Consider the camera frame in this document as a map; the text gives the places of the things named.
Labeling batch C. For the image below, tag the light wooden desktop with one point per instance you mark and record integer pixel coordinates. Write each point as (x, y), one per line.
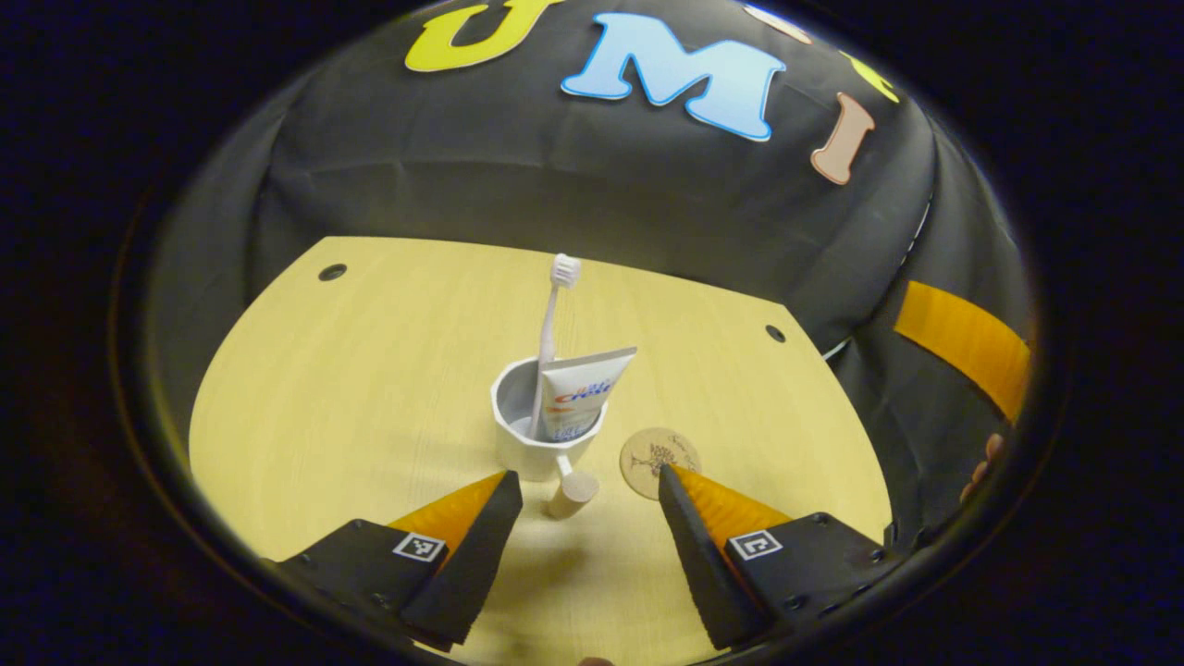
(351, 398)

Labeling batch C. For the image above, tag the white toothpaste tube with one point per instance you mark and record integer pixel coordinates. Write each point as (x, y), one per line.
(578, 398)

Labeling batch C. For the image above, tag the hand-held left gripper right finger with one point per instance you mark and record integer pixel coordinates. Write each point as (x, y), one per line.
(694, 564)

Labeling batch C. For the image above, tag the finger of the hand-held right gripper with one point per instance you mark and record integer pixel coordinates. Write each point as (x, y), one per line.
(967, 342)

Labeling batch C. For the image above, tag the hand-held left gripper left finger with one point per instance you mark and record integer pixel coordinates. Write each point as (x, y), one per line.
(481, 564)

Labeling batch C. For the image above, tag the white toothbrush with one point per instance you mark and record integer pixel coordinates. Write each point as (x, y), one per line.
(548, 333)

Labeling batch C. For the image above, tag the black backdrop cloth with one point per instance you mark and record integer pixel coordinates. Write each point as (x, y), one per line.
(555, 185)

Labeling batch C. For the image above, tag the round wooden coaster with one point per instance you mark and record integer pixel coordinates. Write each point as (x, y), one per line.
(647, 458)

